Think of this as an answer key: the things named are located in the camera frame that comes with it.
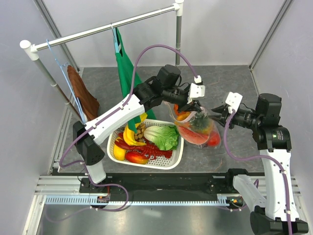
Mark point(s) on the green shirt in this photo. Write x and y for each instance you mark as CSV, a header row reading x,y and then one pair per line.
x,y
125,71

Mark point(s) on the red toy lobster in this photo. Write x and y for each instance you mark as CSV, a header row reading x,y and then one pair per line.
x,y
147,150

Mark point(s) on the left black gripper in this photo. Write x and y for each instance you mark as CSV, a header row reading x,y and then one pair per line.
x,y
193,105

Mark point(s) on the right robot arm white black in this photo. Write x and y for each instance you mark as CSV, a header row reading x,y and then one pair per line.
x,y
275,213

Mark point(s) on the clear pink zip top bag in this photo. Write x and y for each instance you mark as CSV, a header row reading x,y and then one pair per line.
x,y
185,123

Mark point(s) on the green toy lettuce leaf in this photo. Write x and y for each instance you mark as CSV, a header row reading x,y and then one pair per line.
x,y
164,137

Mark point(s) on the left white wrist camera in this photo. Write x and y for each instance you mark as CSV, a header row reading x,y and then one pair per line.
x,y
196,90

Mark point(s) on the orange toy pumpkin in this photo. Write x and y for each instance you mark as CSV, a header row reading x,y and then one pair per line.
x,y
180,115

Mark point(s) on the white slotted cable duct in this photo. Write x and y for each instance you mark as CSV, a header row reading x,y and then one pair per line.
x,y
89,200

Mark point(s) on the yellow toy lemon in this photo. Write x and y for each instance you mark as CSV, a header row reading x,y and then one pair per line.
x,y
119,153

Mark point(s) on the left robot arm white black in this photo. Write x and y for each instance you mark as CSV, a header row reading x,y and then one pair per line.
x,y
144,97

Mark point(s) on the blue hanger with shirt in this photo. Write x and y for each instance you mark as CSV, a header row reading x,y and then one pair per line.
x,y
117,44

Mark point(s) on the white perforated plastic basket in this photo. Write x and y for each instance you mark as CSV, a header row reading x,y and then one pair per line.
x,y
160,162

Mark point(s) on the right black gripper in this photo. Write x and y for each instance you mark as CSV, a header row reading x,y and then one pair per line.
x,y
222,109

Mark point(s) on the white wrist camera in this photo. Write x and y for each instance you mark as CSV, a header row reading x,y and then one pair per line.
x,y
233,101
196,90

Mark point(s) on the white clothes rack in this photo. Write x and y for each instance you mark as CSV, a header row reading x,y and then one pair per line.
x,y
86,29

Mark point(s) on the brown cloth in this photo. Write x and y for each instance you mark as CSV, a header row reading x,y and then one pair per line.
x,y
89,103

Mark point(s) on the brown toy nut cluster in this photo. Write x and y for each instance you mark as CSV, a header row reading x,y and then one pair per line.
x,y
139,136

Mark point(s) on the yellow toy bananas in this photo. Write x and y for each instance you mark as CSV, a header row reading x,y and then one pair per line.
x,y
128,134

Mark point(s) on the red yellow toy mango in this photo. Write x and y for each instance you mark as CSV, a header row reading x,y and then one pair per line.
x,y
136,158

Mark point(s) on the light blue wire hanger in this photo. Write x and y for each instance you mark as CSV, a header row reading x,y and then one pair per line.
x,y
76,99

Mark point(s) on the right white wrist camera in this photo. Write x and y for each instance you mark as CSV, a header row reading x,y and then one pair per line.
x,y
233,101

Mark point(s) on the toy watermelon slice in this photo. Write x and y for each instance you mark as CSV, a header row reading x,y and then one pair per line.
x,y
192,137

